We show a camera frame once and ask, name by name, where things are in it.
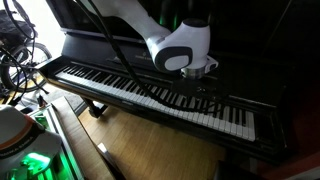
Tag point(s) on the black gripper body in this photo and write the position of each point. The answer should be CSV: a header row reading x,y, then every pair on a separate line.
x,y
203,88

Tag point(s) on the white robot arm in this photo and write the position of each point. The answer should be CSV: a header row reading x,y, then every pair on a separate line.
x,y
185,49

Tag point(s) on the white robot base with green light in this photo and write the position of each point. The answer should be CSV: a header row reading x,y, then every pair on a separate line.
x,y
26,147

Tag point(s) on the black upright piano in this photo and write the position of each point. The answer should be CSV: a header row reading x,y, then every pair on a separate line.
x,y
267,53

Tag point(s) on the metal framed cart edge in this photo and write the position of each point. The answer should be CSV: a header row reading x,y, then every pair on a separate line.
x,y
64,165

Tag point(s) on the black bicycle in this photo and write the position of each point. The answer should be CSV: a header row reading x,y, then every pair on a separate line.
x,y
21,76

